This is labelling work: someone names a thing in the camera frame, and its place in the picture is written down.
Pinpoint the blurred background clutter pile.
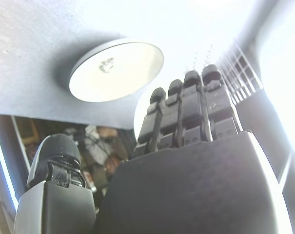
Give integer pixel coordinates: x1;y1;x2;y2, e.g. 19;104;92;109
82;124;130;195

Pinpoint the silver wire dish rack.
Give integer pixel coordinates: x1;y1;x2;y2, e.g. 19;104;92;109
216;40;264;105

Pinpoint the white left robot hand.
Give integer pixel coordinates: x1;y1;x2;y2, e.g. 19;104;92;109
14;63;293;234

